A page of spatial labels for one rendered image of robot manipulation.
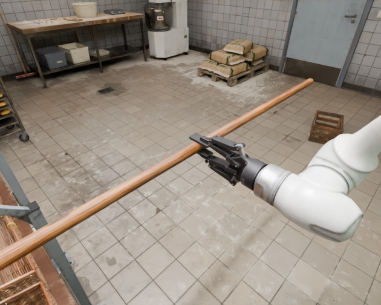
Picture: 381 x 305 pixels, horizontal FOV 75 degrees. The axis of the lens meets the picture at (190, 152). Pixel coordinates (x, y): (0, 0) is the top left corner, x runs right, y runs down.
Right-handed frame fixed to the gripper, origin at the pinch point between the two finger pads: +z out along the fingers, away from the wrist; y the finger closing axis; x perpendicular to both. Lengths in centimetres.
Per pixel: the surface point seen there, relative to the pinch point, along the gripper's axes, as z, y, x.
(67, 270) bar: 36, 60, -42
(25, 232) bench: 68, 60, -48
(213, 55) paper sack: 247, 77, 302
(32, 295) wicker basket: 26, 48, -54
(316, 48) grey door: 119, 63, 417
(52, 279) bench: 36, 60, -48
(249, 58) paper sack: 204, 83, 350
